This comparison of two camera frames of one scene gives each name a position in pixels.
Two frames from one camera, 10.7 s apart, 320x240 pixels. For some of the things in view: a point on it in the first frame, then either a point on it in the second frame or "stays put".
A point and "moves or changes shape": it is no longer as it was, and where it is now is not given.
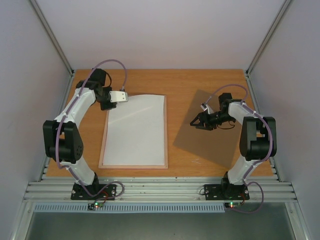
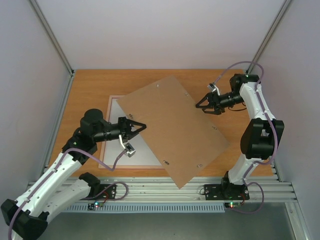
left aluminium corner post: (71, 71) stays put
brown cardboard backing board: (219, 145) moves or changes shape
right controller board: (231, 205) stays put
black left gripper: (105, 107) to (125, 127)
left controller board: (95, 205) stays put
